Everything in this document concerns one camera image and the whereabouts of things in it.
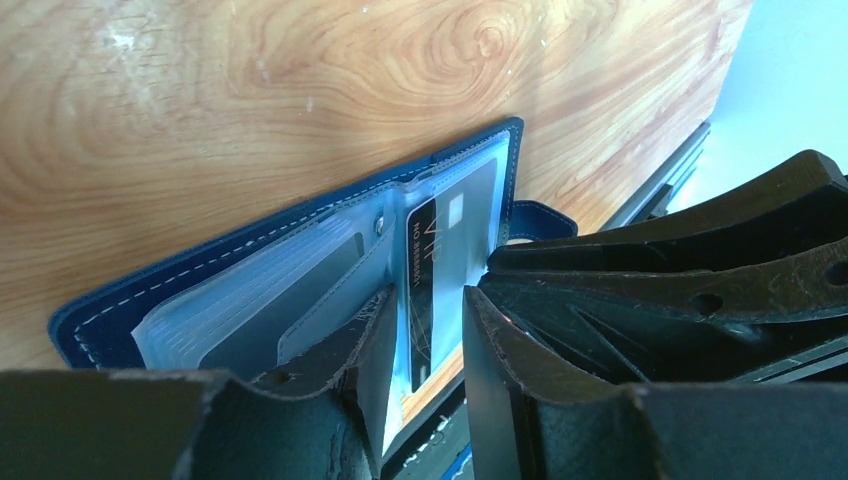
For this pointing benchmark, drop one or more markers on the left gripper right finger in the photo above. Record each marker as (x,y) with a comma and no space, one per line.
(532,415)

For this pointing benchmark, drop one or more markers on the black VIP card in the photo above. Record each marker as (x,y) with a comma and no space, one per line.
(432,277)

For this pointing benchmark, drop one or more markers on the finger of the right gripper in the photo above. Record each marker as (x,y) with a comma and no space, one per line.
(668,313)
(798,205)

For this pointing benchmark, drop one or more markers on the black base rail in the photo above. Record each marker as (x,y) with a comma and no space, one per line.
(435,442)

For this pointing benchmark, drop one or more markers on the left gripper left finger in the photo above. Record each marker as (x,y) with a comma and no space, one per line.
(321,415)

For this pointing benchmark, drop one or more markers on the blue leather card holder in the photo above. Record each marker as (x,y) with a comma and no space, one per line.
(257,297)

